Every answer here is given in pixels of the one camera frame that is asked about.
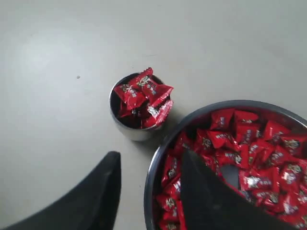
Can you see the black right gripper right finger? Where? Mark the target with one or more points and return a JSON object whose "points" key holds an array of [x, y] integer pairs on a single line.
{"points": [[210, 204]]}

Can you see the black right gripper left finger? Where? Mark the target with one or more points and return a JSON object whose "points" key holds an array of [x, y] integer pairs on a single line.
{"points": [[90, 205]]}

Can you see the stainless steel bowl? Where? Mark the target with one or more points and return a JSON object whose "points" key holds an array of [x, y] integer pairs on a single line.
{"points": [[153, 179]]}

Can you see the pile of red candies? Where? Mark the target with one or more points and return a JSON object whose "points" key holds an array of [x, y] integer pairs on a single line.
{"points": [[262, 160]]}

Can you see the stainless steel cup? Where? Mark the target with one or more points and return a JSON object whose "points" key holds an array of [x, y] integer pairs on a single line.
{"points": [[139, 112]]}

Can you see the red candies in cup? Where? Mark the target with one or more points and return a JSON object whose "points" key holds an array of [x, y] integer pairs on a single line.
{"points": [[141, 100]]}

